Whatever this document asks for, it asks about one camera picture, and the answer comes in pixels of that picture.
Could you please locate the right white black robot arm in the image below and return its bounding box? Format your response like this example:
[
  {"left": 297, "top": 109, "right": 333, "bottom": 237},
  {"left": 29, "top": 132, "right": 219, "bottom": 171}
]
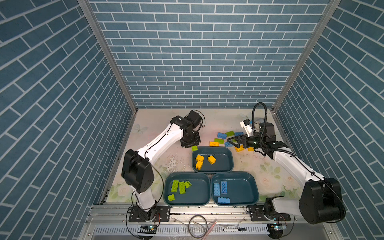
[{"left": 227, "top": 120, "right": 346, "bottom": 225}]

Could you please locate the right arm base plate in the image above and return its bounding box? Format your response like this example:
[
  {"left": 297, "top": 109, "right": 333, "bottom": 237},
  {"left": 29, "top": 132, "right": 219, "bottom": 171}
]
[{"left": 246, "top": 205, "right": 291, "bottom": 222}]

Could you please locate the coiled grey cable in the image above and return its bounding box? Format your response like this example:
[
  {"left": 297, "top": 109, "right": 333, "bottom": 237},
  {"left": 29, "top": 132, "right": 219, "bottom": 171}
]
[{"left": 188, "top": 214, "right": 209, "bottom": 239}]

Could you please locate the small green lego brick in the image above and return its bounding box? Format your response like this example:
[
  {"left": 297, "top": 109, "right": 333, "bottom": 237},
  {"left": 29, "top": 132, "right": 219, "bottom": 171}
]
[{"left": 184, "top": 181, "right": 192, "bottom": 189}]

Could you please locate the yellow square lego brick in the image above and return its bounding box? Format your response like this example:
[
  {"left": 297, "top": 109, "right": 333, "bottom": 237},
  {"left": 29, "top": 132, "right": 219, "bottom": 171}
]
[{"left": 196, "top": 161, "right": 203, "bottom": 170}]

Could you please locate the bottom left teal bin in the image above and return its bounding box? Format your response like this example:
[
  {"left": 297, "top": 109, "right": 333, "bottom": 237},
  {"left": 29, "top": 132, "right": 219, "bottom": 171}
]
[{"left": 164, "top": 172, "right": 211, "bottom": 207}]

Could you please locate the blue lego brick top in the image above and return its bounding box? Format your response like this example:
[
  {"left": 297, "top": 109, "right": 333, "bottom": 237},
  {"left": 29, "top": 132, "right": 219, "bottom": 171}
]
[{"left": 217, "top": 197, "right": 231, "bottom": 205}]

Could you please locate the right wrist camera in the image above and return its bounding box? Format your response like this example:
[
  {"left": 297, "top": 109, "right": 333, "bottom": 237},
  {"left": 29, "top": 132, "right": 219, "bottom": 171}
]
[{"left": 240, "top": 119, "right": 253, "bottom": 137}]

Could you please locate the blue upturned lego brick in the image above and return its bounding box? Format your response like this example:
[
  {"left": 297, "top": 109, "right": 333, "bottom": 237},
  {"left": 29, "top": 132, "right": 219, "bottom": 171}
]
[{"left": 213, "top": 183, "right": 221, "bottom": 197}]

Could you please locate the bottom right teal bin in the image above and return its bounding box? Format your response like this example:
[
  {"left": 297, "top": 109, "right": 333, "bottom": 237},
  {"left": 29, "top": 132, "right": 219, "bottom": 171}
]
[{"left": 211, "top": 172, "right": 260, "bottom": 206}]

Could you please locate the green lego plate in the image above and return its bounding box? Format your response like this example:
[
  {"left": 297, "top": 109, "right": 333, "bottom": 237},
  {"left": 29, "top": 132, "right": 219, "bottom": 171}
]
[
  {"left": 171, "top": 180, "right": 179, "bottom": 193},
  {"left": 225, "top": 131, "right": 235, "bottom": 138}
]

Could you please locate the yellow flat lego plate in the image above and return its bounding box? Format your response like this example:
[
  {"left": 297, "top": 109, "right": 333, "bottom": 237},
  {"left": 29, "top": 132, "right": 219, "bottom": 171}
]
[{"left": 235, "top": 145, "right": 244, "bottom": 152}]

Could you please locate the small yellow lego brick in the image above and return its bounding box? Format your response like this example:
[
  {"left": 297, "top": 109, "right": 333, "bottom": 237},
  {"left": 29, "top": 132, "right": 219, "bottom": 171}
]
[{"left": 208, "top": 156, "right": 216, "bottom": 165}]

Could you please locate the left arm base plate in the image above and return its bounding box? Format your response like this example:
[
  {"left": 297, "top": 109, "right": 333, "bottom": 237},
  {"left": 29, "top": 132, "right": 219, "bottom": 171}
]
[{"left": 128, "top": 206, "right": 171, "bottom": 223}]

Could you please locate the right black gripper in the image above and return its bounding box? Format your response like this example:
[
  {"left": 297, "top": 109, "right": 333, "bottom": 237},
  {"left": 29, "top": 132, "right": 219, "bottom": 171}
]
[{"left": 228, "top": 133, "right": 265, "bottom": 150}]

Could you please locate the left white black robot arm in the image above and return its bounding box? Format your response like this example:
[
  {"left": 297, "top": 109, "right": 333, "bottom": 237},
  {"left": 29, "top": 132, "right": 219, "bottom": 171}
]
[{"left": 121, "top": 110, "right": 206, "bottom": 213}]

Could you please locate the top teal plastic bin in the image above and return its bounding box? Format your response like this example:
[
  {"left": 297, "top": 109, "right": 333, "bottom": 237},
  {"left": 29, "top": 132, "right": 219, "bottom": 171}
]
[{"left": 192, "top": 147, "right": 234, "bottom": 174}]

